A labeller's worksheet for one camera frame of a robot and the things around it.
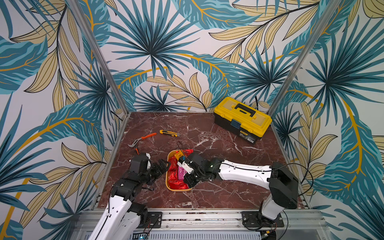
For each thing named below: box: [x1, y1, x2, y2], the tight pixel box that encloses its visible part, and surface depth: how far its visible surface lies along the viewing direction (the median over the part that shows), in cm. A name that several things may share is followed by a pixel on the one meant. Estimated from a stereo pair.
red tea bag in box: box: [168, 177, 189, 190], surface depth 80 cm
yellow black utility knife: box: [159, 129, 181, 137], surface depth 108 cm
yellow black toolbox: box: [213, 97, 273, 144], surface depth 99 cm
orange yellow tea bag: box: [174, 150, 185, 161], surface depth 87 cm
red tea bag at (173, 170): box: [168, 155, 179, 180], surface depth 84 cm
